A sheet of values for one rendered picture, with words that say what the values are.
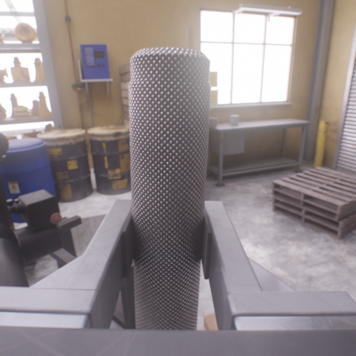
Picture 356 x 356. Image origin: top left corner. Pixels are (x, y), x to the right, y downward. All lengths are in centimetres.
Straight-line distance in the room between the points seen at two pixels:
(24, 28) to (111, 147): 559
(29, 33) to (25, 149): 556
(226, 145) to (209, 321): 342
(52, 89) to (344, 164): 587
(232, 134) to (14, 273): 424
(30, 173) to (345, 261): 360
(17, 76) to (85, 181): 521
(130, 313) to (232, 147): 367
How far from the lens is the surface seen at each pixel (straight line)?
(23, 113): 848
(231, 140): 504
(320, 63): 681
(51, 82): 472
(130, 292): 214
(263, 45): 613
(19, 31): 855
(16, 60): 919
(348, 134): 645
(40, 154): 326
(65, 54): 491
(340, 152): 659
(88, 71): 462
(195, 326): 17
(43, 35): 478
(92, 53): 464
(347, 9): 686
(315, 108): 684
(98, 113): 490
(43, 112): 841
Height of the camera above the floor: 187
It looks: 20 degrees down
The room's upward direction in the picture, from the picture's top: 2 degrees counter-clockwise
